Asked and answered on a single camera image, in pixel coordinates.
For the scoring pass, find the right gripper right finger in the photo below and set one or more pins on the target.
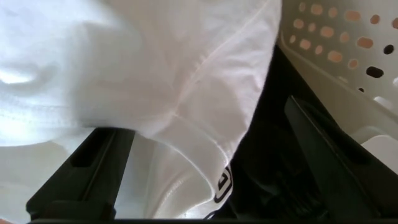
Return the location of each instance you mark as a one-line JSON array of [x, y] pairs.
[[335, 174]]

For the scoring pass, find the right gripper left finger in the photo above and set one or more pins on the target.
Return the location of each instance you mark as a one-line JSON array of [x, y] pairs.
[[87, 180]]

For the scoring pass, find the white printed t-shirt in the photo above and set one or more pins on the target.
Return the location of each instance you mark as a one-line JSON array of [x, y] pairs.
[[124, 62]]

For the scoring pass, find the white laundry basket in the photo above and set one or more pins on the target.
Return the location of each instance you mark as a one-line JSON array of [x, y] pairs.
[[326, 81]]

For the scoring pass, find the black garment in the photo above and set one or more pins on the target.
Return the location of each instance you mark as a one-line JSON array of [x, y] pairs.
[[264, 155]]

